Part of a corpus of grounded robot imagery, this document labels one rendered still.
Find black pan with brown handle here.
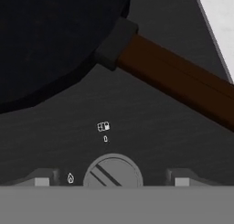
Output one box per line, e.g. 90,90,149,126
0,0,234,133

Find grey round stove knob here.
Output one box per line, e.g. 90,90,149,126
82,153,144,187

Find dark grey stove hob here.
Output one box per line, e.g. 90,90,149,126
0,0,234,187

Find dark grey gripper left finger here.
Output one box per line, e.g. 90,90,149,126
6,168,60,187

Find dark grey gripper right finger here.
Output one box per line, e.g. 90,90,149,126
165,168,222,187

